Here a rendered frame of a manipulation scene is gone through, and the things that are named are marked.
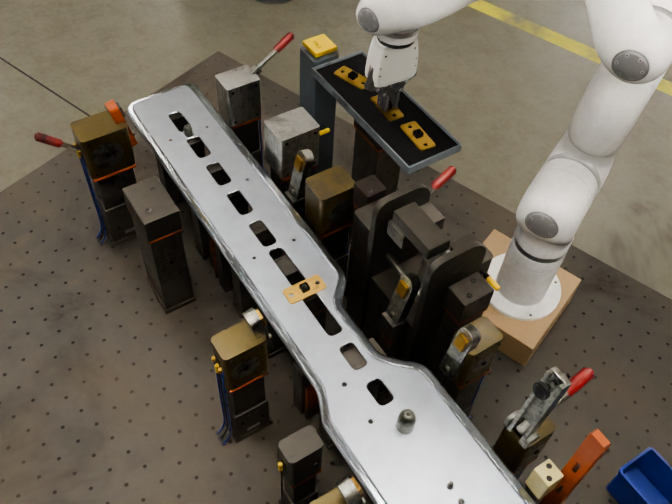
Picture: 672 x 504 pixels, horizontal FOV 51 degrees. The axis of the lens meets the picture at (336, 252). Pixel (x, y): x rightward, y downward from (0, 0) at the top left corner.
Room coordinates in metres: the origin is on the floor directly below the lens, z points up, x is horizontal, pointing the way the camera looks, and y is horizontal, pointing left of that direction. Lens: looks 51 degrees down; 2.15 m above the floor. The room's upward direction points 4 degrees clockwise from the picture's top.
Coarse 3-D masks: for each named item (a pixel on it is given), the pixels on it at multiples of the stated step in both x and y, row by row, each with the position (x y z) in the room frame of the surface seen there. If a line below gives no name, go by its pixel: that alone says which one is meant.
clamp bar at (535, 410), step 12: (552, 372) 0.55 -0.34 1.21; (540, 384) 0.53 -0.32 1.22; (552, 384) 0.53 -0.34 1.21; (564, 384) 0.53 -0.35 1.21; (540, 396) 0.52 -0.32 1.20; (552, 396) 0.53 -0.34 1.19; (528, 408) 0.54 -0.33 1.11; (540, 408) 0.53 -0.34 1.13; (552, 408) 0.53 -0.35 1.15; (516, 420) 0.54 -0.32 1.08; (528, 420) 0.53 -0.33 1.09; (540, 420) 0.52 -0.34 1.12; (528, 432) 0.51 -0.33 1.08
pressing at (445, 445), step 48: (192, 96) 1.39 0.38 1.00; (240, 144) 1.23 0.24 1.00; (192, 192) 1.07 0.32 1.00; (240, 192) 1.08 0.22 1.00; (240, 240) 0.94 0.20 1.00; (288, 240) 0.95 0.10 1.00; (336, 288) 0.83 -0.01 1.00; (288, 336) 0.72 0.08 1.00; (336, 336) 0.72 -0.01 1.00; (336, 384) 0.62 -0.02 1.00; (384, 384) 0.63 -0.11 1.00; (432, 384) 0.63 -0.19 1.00; (336, 432) 0.53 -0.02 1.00; (384, 432) 0.53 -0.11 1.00; (432, 432) 0.54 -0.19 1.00; (384, 480) 0.45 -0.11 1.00; (432, 480) 0.46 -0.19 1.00; (480, 480) 0.46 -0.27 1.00
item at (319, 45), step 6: (318, 36) 1.45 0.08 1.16; (324, 36) 1.45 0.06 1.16; (306, 42) 1.42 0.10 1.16; (312, 42) 1.42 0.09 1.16; (318, 42) 1.42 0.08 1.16; (324, 42) 1.42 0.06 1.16; (330, 42) 1.43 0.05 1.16; (306, 48) 1.41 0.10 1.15; (312, 48) 1.40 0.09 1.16; (318, 48) 1.40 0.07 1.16; (324, 48) 1.40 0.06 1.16; (330, 48) 1.40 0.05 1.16; (336, 48) 1.41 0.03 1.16; (312, 54) 1.39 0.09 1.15; (318, 54) 1.38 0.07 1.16; (324, 54) 1.39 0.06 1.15
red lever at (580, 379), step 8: (584, 368) 0.60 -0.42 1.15; (576, 376) 0.59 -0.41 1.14; (584, 376) 0.59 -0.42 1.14; (592, 376) 0.59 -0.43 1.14; (576, 384) 0.58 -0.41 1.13; (584, 384) 0.58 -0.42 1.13; (568, 392) 0.57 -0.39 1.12; (560, 400) 0.56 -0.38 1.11; (520, 424) 0.53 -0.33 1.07; (528, 424) 0.53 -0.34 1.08; (520, 432) 0.52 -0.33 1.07
